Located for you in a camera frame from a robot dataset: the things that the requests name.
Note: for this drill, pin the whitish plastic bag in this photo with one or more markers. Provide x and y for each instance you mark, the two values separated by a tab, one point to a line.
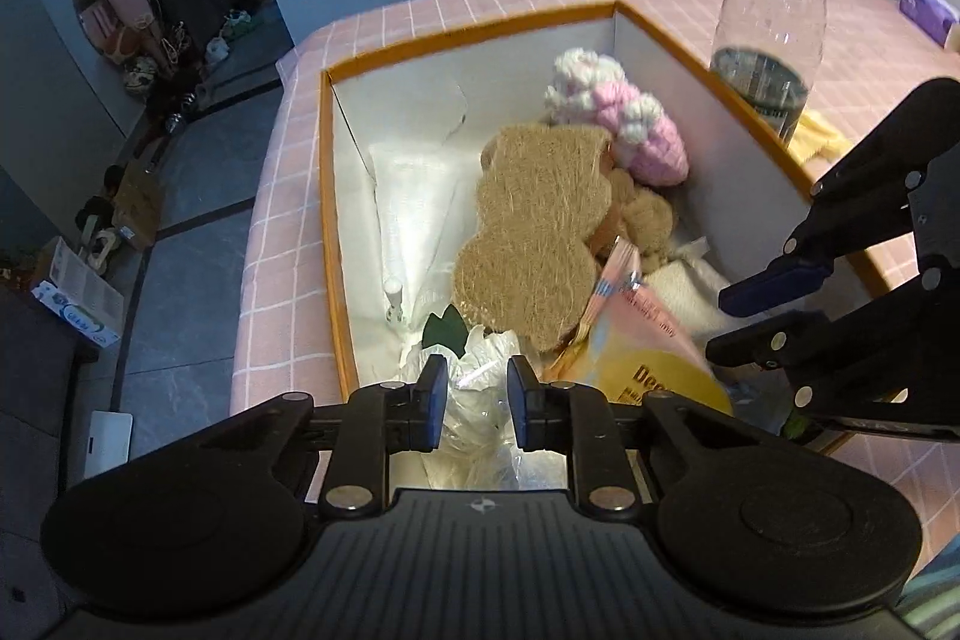
480	370

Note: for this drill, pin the white round pad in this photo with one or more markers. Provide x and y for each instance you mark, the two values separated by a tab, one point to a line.
682	291

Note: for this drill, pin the pink bag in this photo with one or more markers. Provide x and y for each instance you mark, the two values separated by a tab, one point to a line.
112	18

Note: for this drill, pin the yellow cloth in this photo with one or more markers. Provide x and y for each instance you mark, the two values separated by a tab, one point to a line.
821	138

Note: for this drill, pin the purple tissue pack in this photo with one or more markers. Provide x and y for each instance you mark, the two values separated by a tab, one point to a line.
926	6

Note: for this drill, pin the white plastic package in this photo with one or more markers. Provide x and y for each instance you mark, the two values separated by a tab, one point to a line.
416	212

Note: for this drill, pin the pink white crochet toy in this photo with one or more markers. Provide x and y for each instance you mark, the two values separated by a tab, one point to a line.
645	145

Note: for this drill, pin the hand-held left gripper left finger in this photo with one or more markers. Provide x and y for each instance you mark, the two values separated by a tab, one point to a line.
431	400

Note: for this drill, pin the white flat device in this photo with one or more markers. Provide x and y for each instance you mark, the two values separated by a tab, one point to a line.
109	445

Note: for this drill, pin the brown bear-shaped sponge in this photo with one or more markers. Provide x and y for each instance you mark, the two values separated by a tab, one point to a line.
525	235

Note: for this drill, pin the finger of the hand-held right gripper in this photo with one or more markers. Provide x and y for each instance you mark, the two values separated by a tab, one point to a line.
825	347
780	287

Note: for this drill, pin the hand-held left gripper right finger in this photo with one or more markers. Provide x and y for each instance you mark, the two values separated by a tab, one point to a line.
523	404

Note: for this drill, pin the yellow pink snack packet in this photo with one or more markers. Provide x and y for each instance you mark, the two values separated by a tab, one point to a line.
645	355

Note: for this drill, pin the brown cardboard box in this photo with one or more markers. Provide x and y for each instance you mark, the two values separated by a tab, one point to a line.
139	205

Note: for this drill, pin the clear plastic water bottle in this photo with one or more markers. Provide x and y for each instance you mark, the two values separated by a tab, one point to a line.
772	10

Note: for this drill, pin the pink checkered tablecloth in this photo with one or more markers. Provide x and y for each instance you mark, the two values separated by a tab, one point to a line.
300	160

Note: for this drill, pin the white blue carton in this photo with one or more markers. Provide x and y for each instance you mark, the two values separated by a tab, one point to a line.
79	295

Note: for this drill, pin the dark green leaf-shaped item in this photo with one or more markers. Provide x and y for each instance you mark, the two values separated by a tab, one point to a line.
446	329

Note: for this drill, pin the brown fuzzy sponge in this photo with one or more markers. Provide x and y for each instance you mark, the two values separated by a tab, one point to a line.
645	216

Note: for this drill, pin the orange cardboard box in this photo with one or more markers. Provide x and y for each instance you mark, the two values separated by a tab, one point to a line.
660	78

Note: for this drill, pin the teal striped clothing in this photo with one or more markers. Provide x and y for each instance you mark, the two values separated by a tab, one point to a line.
930	599

